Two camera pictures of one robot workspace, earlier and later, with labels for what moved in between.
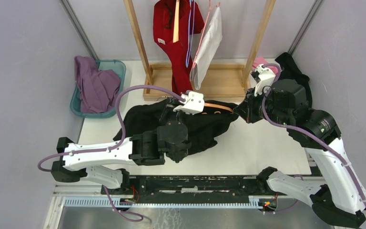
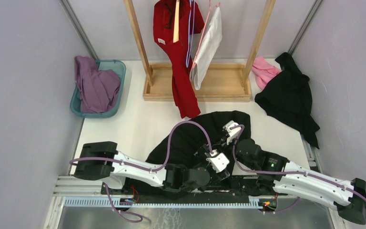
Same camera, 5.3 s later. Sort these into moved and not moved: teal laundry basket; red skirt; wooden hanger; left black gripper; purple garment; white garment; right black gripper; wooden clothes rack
Moved: left black gripper; right black gripper
Not moved: purple garment; wooden clothes rack; wooden hanger; teal laundry basket; white garment; red skirt
